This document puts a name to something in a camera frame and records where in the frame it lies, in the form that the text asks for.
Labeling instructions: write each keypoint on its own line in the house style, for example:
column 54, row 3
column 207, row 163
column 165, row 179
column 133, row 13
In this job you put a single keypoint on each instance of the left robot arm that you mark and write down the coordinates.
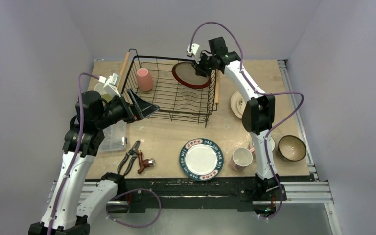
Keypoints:
column 65, row 215

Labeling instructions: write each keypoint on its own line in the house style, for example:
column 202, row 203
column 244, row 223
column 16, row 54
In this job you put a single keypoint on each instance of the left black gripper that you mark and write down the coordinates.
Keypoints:
column 146, row 108

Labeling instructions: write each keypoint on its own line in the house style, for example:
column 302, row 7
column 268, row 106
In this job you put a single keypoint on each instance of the pink rimmed large plate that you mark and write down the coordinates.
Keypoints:
column 233, row 100

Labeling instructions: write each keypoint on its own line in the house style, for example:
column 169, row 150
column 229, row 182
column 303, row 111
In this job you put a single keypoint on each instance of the light pink mug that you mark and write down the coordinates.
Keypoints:
column 241, row 158

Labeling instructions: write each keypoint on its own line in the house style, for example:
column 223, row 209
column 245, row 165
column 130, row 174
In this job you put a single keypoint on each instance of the black base frame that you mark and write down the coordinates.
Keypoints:
column 236, row 193

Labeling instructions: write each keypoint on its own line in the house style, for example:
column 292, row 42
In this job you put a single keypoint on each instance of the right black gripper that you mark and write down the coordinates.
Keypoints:
column 199, row 68

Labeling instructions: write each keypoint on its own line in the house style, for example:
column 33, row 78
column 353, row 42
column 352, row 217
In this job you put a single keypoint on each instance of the clear plastic screw box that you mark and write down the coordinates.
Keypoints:
column 115, row 138

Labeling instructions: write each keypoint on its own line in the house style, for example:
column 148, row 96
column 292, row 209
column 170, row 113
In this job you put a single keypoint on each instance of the black pliers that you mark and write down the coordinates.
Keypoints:
column 129, row 158

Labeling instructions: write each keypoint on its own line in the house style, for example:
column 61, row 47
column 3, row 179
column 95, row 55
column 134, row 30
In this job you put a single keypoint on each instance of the white enamel mug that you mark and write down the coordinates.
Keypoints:
column 271, row 140

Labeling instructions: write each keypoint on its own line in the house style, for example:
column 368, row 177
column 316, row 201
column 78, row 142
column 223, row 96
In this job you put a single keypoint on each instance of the dark ceramic bowl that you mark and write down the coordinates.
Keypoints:
column 292, row 148

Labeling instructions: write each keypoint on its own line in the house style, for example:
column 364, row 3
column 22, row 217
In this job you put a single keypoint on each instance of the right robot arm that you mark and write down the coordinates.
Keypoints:
column 259, row 113

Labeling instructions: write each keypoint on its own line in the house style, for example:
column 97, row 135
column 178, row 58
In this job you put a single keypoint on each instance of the cream floral small plate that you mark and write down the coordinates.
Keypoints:
column 240, row 105

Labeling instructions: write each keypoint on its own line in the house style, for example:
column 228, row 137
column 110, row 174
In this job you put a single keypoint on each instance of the green mug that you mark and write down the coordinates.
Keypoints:
column 99, row 87

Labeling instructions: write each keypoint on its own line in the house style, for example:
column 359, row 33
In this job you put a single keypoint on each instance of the black wire dish rack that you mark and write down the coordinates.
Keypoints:
column 177, row 102

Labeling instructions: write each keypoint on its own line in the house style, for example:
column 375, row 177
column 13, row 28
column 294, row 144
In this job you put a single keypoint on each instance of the red rimmed plate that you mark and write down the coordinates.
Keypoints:
column 185, row 74

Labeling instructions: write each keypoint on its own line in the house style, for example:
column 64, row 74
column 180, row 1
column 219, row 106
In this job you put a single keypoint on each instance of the brown handled tool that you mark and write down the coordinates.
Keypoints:
column 144, row 163

